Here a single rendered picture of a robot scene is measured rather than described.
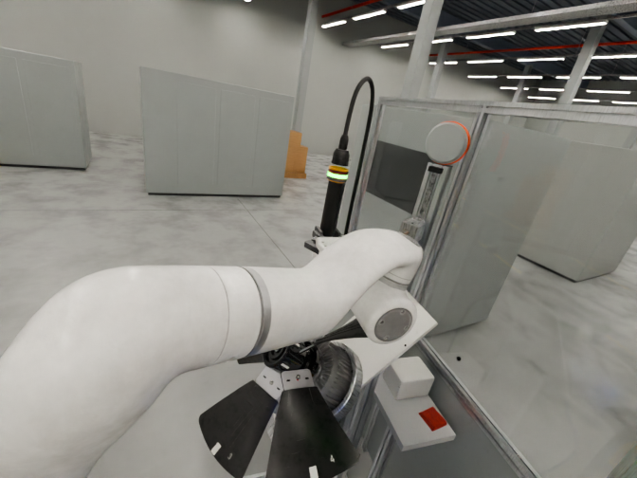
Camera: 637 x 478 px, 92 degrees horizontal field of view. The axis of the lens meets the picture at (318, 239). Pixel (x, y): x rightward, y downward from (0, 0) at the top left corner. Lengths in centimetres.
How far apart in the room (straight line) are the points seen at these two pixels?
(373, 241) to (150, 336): 28
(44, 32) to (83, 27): 99
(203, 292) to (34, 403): 11
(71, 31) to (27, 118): 542
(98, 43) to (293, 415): 1232
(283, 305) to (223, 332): 7
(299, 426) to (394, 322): 51
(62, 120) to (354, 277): 747
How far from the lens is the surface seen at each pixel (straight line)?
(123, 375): 24
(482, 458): 149
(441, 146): 130
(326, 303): 35
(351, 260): 39
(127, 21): 1271
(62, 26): 1278
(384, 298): 45
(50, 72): 764
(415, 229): 124
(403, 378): 143
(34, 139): 784
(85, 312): 24
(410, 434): 142
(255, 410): 109
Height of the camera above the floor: 192
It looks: 23 degrees down
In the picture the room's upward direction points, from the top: 11 degrees clockwise
